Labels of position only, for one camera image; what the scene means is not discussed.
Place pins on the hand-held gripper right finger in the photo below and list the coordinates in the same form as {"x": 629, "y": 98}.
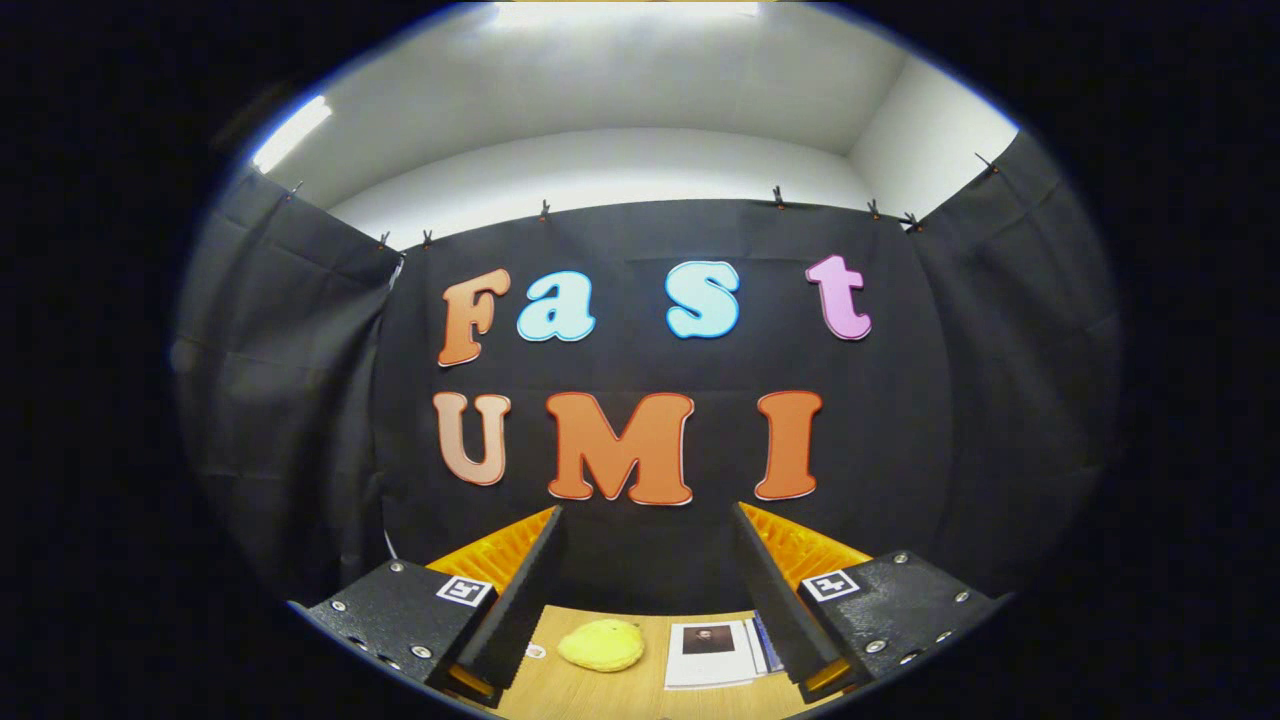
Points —
{"x": 775, "y": 600}

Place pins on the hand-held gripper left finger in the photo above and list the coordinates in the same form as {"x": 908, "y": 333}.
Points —
{"x": 525, "y": 590}

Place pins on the blue cover book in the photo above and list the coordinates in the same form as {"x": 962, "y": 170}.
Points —
{"x": 765, "y": 645}

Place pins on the white portrait cover book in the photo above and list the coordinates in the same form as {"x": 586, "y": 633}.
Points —
{"x": 715, "y": 665}

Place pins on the yellow plush cushion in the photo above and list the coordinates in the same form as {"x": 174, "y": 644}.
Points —
{"x": 600, "y": 645}

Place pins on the row of black cloth clips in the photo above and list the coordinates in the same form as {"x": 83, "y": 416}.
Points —
{"x": 778, "y": 197}

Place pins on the ceiling light panel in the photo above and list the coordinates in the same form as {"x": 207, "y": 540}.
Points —
{"x": 620, "y": 10}
{"x": 290, "y": 130}

